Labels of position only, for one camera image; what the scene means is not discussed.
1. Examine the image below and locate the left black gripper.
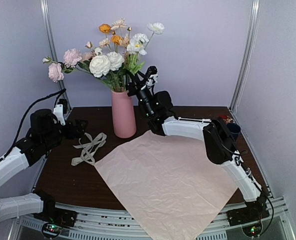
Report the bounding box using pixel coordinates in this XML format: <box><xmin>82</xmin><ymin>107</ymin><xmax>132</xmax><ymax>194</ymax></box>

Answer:
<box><xmin>41</xmin><ymin>118</ymin><xmax>88</xmax><ymax>149</ymax></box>

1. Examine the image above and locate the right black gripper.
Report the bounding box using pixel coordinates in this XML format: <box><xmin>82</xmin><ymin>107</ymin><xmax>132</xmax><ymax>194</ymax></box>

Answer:
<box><xmin>125</xmin><ymin>68</ymin><xmax>154</xmax><ymax>118</ymax></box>

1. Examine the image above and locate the cream ribbon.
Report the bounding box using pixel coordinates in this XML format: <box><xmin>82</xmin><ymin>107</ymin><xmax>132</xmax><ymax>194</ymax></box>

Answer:
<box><xmin>71</xmin><ymin>132</ymin><xmax>107</xmax><ymax>167</ymax></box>

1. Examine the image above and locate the orange flower stem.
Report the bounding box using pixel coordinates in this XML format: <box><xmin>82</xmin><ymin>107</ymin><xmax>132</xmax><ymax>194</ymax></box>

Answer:
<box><xmin>98</xmin><ymin>23</ymin><xmax>123</xmax><ymax>91</ymax></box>

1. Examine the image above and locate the peach rose flower stem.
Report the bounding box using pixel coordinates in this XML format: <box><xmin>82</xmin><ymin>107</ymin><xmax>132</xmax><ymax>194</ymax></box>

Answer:
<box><xmin>81</xmin><ymin>41</ymin><xmax>104</xmax><ymax>62</ymax></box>

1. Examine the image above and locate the lilac carnation flower stem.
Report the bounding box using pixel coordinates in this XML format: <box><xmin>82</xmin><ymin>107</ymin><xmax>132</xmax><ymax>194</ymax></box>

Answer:
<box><xmin>42</xmin><ymin>48</ymin><xmax>100</xmax><ymax>83</ymax></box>

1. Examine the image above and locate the pink wrapping paper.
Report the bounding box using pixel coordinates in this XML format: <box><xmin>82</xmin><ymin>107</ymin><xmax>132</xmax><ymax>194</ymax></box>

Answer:
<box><xmin>95</xmin><ymin>131</ymin><xmax>237</xmax><ymax>240</ymax></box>

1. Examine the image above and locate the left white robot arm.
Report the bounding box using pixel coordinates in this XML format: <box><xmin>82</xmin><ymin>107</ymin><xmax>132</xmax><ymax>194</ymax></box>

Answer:
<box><xmin>0</xmin><ymin>104</ymin><xmax>88</xmax><ymax>222</ymax></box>

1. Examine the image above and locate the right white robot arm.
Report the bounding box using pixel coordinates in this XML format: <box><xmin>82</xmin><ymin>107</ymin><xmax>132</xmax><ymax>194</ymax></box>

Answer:
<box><xmin>126</xmin><ymin>66</ymin><xmax>268</xmax><ymax>221</ymax></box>

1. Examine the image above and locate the pink tapered vase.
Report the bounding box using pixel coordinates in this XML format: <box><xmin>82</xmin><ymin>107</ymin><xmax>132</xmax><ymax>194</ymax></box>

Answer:
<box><xmin>112</xmin><ymin>91</ymin><xmax>137</xmax><ymax>139</ymax></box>

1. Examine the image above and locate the red floral plate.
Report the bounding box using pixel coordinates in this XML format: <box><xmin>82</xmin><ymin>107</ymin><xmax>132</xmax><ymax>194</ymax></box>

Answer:
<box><xmin>218</xmin><ymin>115</ymin><xmax>236</xmax><ymax>124</ymax></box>

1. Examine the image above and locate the dark blue mug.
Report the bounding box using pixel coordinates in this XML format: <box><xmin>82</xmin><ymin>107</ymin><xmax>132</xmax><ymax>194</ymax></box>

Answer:
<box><xmin>227</xmin><ymin>122</ymin><xmax>241</xmax><ymax>141</ymax></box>

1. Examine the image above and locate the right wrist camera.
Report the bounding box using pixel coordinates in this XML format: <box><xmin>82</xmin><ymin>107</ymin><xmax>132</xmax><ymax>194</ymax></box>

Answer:
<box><xmin>141</xmin><ymin>66</ymin><xmax>158</xmax><ymax>90</ymax></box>

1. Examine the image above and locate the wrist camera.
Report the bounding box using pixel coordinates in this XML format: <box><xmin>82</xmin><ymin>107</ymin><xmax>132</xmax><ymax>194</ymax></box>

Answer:
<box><xmin>141</xmin><ymin>66</ymin><xmax>158</xmax><ymax>90</ymax></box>
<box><xmin>53</xmin><ymin>98</ymin><xmax>67</xmax><ymax>126</ymax></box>

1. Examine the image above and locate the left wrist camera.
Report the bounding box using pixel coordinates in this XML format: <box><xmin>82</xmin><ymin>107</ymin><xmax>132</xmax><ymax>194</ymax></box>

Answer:
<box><xmin>53</xmin><ymin>98</ymin><xmax>67</xmax><ymax>126</ymax></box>

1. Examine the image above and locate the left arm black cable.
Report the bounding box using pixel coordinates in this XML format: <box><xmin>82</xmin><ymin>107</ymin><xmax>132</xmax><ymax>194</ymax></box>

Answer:
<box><xmin>0</xmin><ymin>88</ymin><xmax>67</xmax><ymax>168</ymax></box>

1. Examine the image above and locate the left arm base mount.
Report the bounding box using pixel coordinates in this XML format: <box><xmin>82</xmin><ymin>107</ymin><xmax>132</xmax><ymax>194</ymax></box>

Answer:
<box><xmin>33</xmin><ymin>208</ymin><xmax>77</xmax><ymax>240</ymax></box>

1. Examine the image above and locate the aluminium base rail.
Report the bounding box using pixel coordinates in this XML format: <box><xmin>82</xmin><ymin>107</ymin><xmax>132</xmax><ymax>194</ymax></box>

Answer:
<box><xmin>7</xmin><ymin>196</ymin><xmax>296</xmax><ymax>240</ymax></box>

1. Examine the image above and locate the left aluminium corner post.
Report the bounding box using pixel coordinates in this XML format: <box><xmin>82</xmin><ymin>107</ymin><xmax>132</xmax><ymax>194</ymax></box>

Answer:
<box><xmin>39</xmin><ymin>0</ymin><xmax>72</xmax><ymax>112</ymax></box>

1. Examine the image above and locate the aluminium corner post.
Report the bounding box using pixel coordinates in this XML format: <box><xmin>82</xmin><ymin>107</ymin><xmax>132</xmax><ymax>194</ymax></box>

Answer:
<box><xmin>230</xmin><ymin>0</ymin><xmax>261</xmax><ymax>114</ymax></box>
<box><xmin>39</xmin><ymin>0</ymin><xmax>72</xmax><ymax>112</ymax></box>

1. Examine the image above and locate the right aluminium corner post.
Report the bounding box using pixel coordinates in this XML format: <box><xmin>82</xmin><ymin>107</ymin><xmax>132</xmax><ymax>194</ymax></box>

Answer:
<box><xmin>230</xmin><ymin>0</ymin><xmax>261</xmax><ymax>114</ymax></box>

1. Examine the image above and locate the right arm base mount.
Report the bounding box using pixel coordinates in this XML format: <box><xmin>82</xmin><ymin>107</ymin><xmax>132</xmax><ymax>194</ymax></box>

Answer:
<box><xmin>226</xmin><ymin>207</ymin><xmax>270</xmax><ymax>239</ymax></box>

